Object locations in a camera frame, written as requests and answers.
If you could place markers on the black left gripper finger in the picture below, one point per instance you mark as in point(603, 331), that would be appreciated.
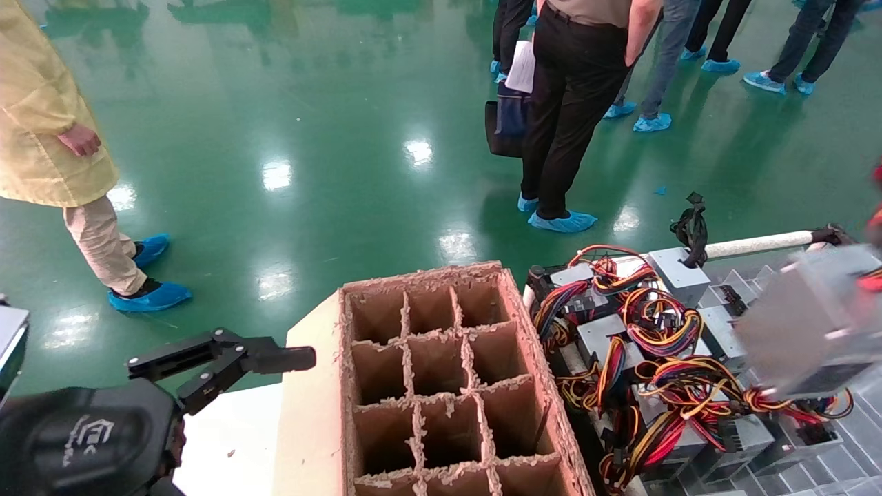
point(275, 358)

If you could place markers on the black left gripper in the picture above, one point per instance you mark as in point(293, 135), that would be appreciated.
point(83, 441)

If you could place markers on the brown cardboard divider box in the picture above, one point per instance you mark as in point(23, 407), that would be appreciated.
point(441, 372)

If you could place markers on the grey box device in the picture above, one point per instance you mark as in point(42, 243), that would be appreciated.
point(10, 344)

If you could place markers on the person in yellow coat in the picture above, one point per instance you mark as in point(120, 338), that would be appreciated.
point(41, 124)

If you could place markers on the dark blue tote bag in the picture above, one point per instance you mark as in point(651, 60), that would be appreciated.
point(510, 124)

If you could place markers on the white paper sheet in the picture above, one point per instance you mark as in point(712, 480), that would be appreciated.
point(524, 67)

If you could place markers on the person in black trousers beige shirt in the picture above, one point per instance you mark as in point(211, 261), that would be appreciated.
point(572, 103)

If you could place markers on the person in grey jeans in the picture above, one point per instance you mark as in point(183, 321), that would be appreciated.
point(665, 48)

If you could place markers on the black pipe joint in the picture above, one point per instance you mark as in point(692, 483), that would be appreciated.
point(830, 235)

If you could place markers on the pile of power supplies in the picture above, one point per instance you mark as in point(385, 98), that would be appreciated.
point(865, 434)

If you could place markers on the person in dark jeans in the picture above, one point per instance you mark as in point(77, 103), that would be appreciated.
point(806, 34)

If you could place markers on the long white pipe rail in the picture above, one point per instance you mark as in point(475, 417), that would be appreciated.
point(758, 244)

